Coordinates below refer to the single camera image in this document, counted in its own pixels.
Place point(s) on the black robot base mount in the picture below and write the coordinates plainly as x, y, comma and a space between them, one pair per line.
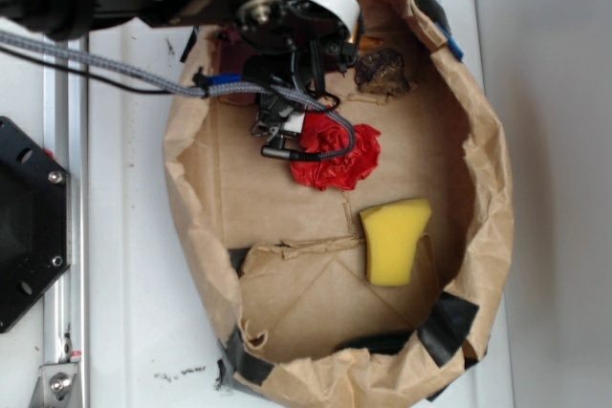
34, 223

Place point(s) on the dark brown rock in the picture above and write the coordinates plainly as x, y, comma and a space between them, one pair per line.
381, 72

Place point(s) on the brown paper bag tray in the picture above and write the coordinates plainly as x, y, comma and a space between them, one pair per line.
280, 266

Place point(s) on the brown spiral conch shell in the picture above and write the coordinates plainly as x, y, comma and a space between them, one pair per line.
368, 44

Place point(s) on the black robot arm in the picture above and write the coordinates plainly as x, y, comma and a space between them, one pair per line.
62, 20

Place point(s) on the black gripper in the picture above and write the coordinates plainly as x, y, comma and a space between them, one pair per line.
297, 43

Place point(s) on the crumpled red paper ball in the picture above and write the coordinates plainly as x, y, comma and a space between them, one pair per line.
320, 134

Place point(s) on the aluminium extrusion rail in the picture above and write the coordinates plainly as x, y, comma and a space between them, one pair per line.
65, 105

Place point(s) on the yellow sponge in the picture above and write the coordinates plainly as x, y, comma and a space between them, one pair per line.
392, 232

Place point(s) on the metal corner bracket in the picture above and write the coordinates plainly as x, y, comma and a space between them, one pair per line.
57, 386

